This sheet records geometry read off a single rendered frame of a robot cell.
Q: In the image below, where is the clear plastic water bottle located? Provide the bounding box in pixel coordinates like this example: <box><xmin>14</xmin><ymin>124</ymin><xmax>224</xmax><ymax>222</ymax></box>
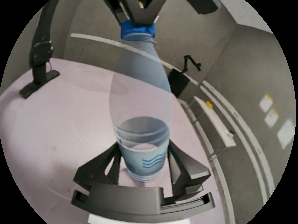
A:
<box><xmin>109</xmin><ymin>32</ymin><xmax>173</xmax><ymax>183</ymax></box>

